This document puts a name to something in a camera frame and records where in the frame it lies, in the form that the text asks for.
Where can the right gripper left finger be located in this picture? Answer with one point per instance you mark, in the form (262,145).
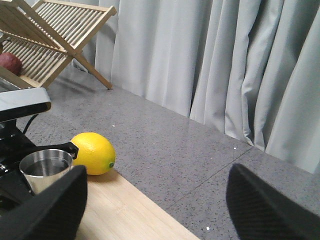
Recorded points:
(53,214)

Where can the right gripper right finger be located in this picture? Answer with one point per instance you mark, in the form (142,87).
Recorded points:
(260,212)

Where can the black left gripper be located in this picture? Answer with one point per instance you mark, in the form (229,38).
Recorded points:
(14,189)

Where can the steel double jigger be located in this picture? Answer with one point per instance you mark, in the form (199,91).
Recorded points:
(42,168)

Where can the yellow lemon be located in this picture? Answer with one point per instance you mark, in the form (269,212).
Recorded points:
(95,152)

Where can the light wooden cutting board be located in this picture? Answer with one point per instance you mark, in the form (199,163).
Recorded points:
(117,210)

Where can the dark red fruit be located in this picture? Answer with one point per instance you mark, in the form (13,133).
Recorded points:
(10,62)

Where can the wooden folding dish rack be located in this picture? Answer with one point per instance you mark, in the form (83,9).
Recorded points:
(47,36)

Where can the grey curtain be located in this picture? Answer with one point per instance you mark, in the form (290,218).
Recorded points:
(247,68)

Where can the silver grey camera housing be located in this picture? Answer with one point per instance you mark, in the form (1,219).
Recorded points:
(16,103)

